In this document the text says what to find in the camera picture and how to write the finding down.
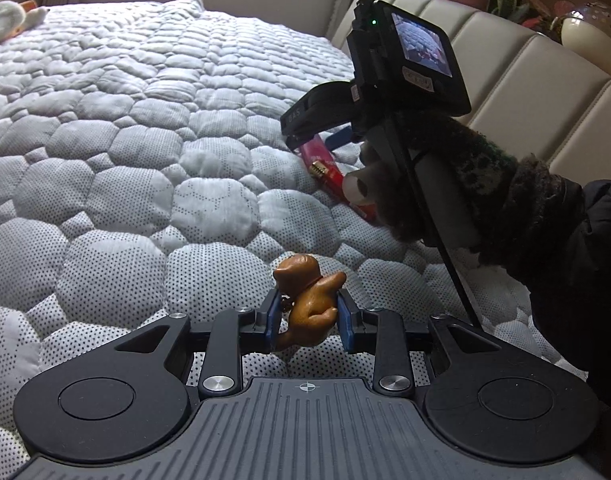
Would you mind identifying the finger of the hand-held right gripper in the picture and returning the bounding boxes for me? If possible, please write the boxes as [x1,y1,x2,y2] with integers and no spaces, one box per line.
[327,128,354,151]

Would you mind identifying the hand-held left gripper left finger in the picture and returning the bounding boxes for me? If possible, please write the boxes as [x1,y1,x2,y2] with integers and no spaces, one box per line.
[118,292,284,401]

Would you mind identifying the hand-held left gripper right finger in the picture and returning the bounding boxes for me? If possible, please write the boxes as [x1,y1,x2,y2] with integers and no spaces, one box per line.
[335,290,502,399]

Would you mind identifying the red plastic lighter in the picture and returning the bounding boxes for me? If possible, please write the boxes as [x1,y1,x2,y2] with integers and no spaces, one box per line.
[299,139,381,223]

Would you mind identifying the brown squirrel figurine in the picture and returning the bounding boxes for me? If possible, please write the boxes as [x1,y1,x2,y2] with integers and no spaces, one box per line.
[272,253,347,352]

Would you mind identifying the person's right forearm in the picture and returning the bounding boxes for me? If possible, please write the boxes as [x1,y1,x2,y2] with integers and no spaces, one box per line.
[478,156,611,466]

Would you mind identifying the person's right hand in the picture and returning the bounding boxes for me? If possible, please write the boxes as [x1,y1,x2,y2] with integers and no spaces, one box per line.
[343,110,519,267]

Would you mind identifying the beige padded headboard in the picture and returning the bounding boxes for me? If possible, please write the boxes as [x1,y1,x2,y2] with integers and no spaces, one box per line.
[329,0,611,187]

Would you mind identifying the white globe lamp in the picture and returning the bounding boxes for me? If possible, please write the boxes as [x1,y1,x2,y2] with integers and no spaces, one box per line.
[559,2,611,63]

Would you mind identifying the grey quilted mattress pad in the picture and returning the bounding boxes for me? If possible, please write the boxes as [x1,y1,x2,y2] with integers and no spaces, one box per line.
[0,0,589,466]

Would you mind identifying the white plush duck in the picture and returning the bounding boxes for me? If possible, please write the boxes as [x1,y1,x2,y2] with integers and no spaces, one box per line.
[0,0,51,50]

